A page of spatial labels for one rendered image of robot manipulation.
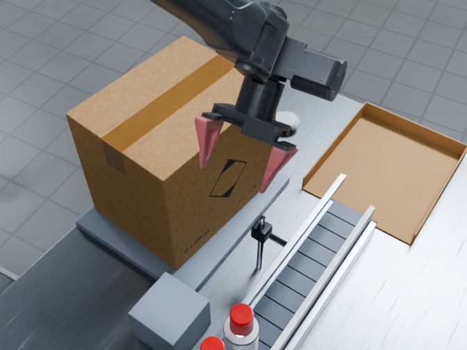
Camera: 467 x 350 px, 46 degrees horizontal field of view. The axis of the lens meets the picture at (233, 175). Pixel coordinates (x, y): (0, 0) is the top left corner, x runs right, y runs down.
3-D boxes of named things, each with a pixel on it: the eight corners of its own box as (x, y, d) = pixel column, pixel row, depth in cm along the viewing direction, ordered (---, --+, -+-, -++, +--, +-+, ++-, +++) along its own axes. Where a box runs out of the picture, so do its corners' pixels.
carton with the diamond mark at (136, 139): (176, 271, 106) (162, 181, 86) (94, 207, 116) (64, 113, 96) (272, 180, 121) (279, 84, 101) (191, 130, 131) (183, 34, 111)
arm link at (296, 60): (256, -3, 67) (229, 64, 68) (345, 24, 64) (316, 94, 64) (277, 30, 79) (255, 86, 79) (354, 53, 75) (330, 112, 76)
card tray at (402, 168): (411, 246, 113) (416, 235, 109) (301, 189, 122) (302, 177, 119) (463, 157, 128) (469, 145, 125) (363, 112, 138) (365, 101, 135)
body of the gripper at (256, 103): (275, 141, 73) (294, 87, 72) (208, 115, 76) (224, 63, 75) (288, 138, 80) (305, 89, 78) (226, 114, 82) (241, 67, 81)
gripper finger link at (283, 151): (269, 202, 75) (292, 137, 72) (222, 182, 77) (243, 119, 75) (282, 195, 81) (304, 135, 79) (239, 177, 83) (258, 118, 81)
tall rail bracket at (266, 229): (280, 287, 106) (286, 239, 94) (248, 269, 109) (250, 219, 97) (288, 276, 108) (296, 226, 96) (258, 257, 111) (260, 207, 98)
